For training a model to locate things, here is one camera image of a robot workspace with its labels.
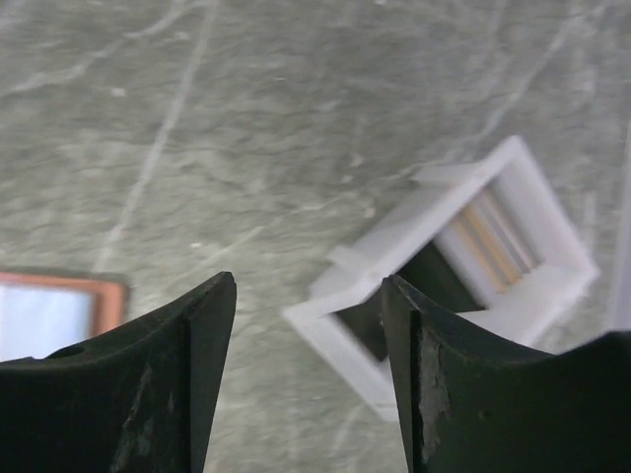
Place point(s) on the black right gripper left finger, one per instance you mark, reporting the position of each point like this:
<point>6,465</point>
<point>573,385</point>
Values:
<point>138,398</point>

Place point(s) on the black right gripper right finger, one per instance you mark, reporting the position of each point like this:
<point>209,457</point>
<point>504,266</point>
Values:
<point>469,400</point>

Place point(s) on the brown leather card holder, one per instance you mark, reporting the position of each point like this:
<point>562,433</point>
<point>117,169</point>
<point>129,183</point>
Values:
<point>44,310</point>

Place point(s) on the stack of cards in box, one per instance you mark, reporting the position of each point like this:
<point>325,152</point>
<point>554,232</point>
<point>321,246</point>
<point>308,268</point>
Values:
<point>488,246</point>

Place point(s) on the white card storage box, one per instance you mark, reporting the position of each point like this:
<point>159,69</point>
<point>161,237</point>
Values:
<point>341,316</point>

